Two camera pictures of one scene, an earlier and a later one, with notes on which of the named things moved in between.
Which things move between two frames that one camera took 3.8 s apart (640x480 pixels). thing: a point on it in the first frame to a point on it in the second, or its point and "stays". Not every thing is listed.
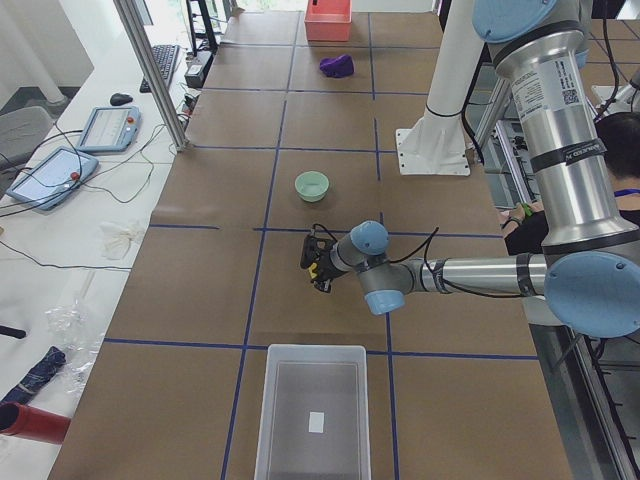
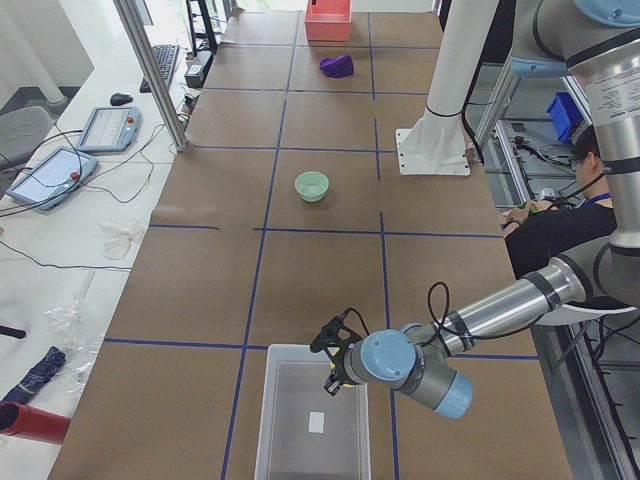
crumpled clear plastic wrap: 77,335 stays
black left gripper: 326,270 to 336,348
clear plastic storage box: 314,422 stays
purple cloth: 341,66 stays
